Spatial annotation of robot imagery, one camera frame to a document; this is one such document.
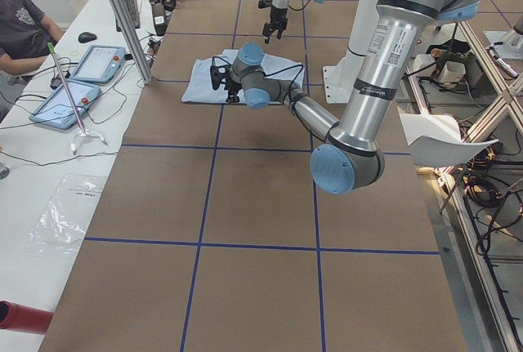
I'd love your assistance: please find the light blue button-up shirt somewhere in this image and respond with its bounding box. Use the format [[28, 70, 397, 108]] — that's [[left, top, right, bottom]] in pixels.
[[181, 49, 305, 104]]

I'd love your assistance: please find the far blue teach pendant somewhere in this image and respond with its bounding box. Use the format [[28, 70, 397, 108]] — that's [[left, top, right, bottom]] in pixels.
[[71, 45, 126, 85]]

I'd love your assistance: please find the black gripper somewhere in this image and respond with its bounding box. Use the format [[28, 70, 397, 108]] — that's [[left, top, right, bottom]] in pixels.
[[225, 78, 242, 103], [262, 7, 288, 44]]

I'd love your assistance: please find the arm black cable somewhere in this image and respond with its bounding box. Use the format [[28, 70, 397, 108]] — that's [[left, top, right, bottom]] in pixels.
[[211, 56, 306, 112]]

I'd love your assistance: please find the green tipped metal rod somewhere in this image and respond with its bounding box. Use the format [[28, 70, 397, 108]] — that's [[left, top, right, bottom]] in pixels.
[[47, 42, 88, 136]]

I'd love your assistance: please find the person in dark shirt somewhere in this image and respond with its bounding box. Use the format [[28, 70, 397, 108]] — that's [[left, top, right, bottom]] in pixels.
[[1, 0, 65, 76]]

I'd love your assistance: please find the black keyboard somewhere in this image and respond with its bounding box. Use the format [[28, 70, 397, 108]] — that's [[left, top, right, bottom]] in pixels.
[[123, 0, 141, 29]]

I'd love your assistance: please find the blue teach pendant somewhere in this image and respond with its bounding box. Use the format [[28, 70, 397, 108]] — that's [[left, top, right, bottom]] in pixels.
[[71, 45, 126, 85], [29, 80, 101, 130]]

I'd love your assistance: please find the near blue teach pendant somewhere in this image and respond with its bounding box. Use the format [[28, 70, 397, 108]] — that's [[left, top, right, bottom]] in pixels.
[[29, 80, 101, 130]]

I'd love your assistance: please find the white camera mast base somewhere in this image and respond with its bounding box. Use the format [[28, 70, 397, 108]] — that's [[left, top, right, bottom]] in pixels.
[[323, 0, 379, 104]]

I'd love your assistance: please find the white curved chair shell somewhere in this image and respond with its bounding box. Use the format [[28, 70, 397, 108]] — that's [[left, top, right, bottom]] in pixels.
[[400, 114, 498, 167]]

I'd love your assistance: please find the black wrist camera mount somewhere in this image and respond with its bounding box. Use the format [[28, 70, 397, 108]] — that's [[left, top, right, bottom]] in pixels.
[[258, 0, 272, 9], [209, 65, 230, 91]]

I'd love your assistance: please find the red cylinder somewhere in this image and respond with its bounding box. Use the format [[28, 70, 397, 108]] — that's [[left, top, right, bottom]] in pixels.
[[1, 301, 53, 335]]

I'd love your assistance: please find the clear plastic bag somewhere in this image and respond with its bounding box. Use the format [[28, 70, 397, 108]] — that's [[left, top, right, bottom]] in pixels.
[[23, 174, 107, 258]]

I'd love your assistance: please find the aluminium frame post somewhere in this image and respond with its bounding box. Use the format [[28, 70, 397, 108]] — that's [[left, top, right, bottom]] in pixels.
[[109, 0, 153, 85]]

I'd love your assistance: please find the black computer mouse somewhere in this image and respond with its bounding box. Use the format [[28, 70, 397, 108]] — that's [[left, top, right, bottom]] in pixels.
[[78, 32, 97, 44]]

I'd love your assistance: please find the tangled cable bundle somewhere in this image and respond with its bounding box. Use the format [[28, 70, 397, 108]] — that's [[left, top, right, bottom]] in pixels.
[[461, 151, 523, 255]]

